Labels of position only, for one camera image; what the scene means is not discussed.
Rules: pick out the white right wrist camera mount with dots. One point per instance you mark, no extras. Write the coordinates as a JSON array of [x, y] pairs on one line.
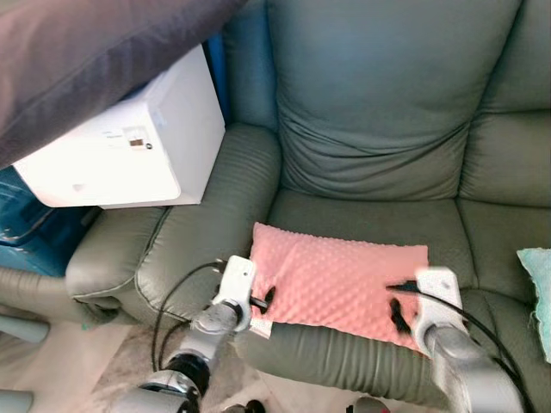
[[439, 297]]

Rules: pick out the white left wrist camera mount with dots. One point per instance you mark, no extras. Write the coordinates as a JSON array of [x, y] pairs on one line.
[[239, 280]]

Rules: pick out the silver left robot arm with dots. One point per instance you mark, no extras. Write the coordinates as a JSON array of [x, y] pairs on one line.
[[211, 325]]

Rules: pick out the grey-green leather sofa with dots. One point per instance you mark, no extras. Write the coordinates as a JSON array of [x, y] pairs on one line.
[[379, 86]]

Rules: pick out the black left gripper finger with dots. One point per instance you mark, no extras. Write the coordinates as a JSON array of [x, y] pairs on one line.
[[400, 317], [268, 300]]

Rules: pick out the pink dotted pillow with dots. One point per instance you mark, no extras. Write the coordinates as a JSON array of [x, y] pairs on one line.
[[336, 275]]

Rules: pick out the black left robot foot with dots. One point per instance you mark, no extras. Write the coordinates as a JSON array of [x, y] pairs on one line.
[[243, 407]]

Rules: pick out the teal dotted pillow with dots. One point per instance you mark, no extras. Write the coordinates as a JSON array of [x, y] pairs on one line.
[[538, 292]]

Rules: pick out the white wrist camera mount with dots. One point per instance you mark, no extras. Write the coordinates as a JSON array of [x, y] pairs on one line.
[[439, 297], [239, 280]]

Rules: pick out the white box appliance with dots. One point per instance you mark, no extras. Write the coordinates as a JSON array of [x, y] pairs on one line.
[[120, 163]]

